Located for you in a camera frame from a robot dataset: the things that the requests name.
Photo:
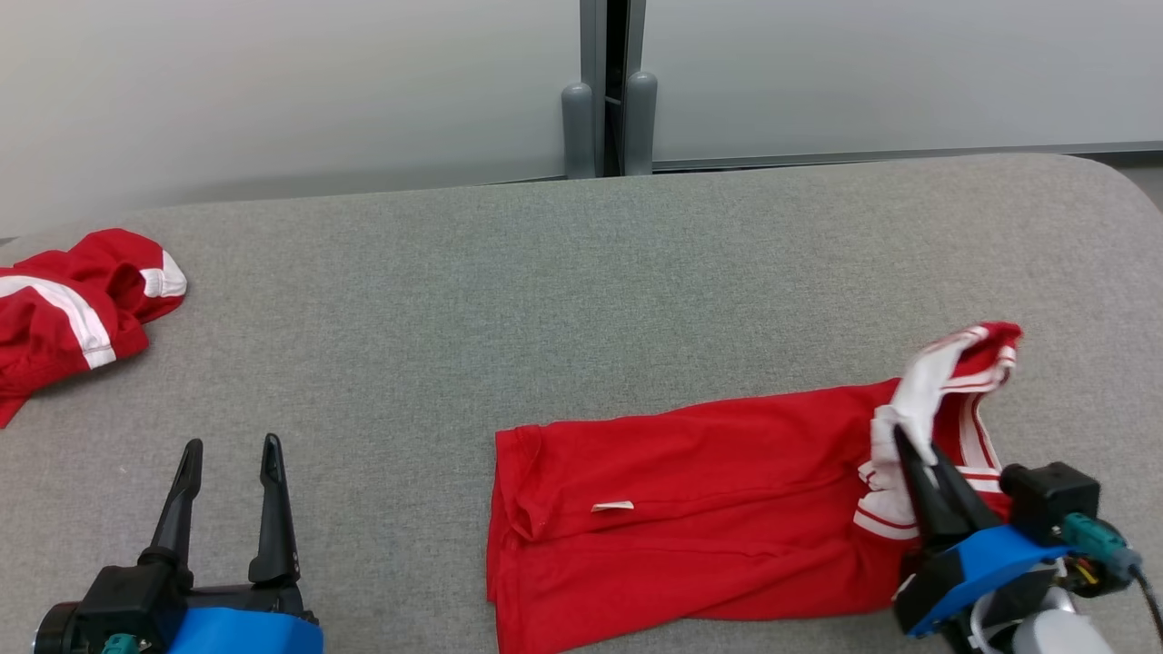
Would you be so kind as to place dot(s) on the grey fabric padded bench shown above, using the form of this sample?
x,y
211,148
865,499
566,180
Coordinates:
x,y
454,318

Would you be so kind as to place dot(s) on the red jersey with white trim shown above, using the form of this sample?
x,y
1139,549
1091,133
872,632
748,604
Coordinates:
x,y
681,509

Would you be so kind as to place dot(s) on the frosted grey partition panel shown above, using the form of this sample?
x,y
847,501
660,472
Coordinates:
x,y
909,73
273,91

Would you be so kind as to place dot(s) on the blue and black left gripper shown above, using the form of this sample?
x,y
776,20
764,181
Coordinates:
x,y
236,636

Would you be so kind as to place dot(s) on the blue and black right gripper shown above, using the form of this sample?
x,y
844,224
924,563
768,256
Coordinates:
x,y
990,559

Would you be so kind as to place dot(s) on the red shorts with white stripe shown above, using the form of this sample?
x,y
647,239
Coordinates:
x,y
54,336

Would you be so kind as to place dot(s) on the grey rounded partition post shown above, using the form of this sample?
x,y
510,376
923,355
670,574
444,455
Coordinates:
x,y
641,127
578,136

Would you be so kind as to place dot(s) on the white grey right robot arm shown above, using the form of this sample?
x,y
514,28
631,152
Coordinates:
x,y
1058,636

